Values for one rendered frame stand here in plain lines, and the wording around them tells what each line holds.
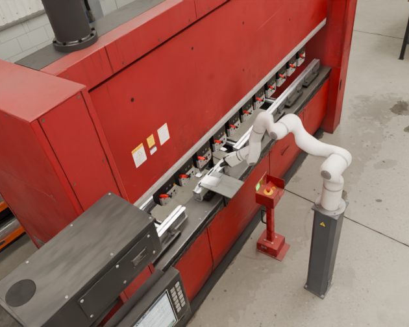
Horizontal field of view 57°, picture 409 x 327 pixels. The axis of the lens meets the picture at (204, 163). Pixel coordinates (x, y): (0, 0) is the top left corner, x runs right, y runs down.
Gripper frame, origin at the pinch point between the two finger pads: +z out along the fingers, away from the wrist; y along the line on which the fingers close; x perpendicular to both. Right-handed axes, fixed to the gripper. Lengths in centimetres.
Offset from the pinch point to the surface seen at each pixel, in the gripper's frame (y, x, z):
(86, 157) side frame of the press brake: 107, 107, -17
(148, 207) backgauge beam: 19, 35, 50
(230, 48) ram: 65, -22, -51
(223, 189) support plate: -2.9, 24.4, 0.0
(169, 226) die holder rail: 11, 54, 32
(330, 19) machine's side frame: -20, -171, -107
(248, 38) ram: 57, -42, -60
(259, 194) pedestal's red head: -35.7, 8.4, -10.7
